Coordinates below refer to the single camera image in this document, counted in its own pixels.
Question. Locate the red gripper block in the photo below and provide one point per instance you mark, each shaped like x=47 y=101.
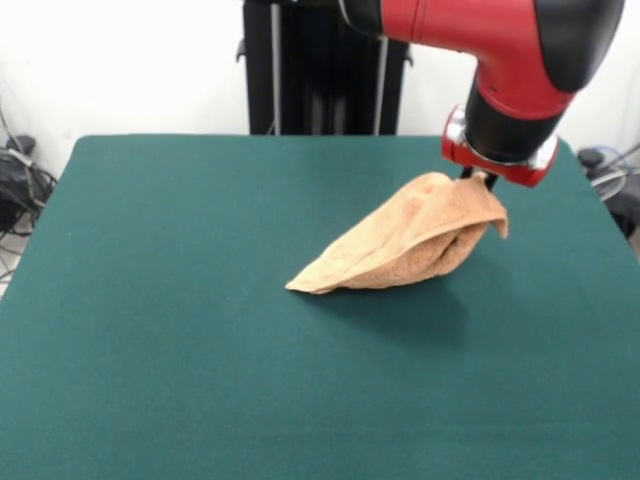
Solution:
x=500 y=172

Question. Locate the tan terry towel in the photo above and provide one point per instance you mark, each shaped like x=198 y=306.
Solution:
x=400 y=240

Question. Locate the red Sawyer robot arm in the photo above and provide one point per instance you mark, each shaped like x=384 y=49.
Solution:
x=500 y=50

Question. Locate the dark green table cloth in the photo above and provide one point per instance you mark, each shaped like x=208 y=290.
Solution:
x=150 y=350

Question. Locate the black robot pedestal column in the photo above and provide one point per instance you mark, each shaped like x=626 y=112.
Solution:
x=320 y=75

